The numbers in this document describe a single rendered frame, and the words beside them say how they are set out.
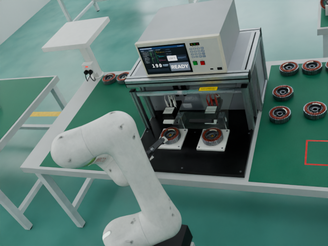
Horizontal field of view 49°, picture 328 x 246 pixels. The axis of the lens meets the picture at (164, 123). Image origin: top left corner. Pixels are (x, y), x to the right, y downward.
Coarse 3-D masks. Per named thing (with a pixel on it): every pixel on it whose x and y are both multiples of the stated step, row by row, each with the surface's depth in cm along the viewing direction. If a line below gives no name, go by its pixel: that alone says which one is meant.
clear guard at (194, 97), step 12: (204, 84) 181; (216, 84) 178; (228, 84) 175; (192, 96) 177; (204, 96) 174; (216, 96) 171; (228, 96) 169; (180, 108) 173; (192, 108) 170; (204, 108) 167; (216, 108) 165; (228, 108) 162; (180, 120) 171; (216, 120) 163
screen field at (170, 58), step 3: (168, 57) 179; (171, 57) 179; (174, 57) 178; (177, 57) 178; (180, 57) 177; (183, 57) 177; (186, 57) 176; (168, 60) 181; (171, 60) 180; (174, 60) 180; (177, 60) 179
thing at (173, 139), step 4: (168, 128) 203; (172, 128) 202; (176, 128) 201; (164, 132) 202; (168, 132) 203; (172, 132) 203; (176, 132) 198; (160, 136) 200; (164, 136) 200; (168, 136) 199; (172, 136) 199; (176, 136) 196; (180, 136) 199; (168, 140) 196; (172, 140) 195; (176, 140) 197
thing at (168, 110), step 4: (168, 104) 206; (180, 104) 204; (164, 108) 201; (168, 108) 199; (172, 108) 198; (176, 108) 201; (164, 112) 198; (168, 112) 197; (172, 112) 196; (176, 112) 199; (164, 116) 198; (168, 116) 197; (172, 116) 196; (164, 120) 199; (168, 120) 198; (172, 120) 197
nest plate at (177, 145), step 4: (180, 132) 203; (184, 132) 202; (184, 136) 200; (180, 140) 198; (164, 144) 199; (168, 144) 198; (172, 144) 197; (176, 144) 197; (180, 144) 196; (160, 148) 199; (164, 148) 198; (168, 148) 197; (172, 148) 196; (176, 148) 195; (180, 148) 194
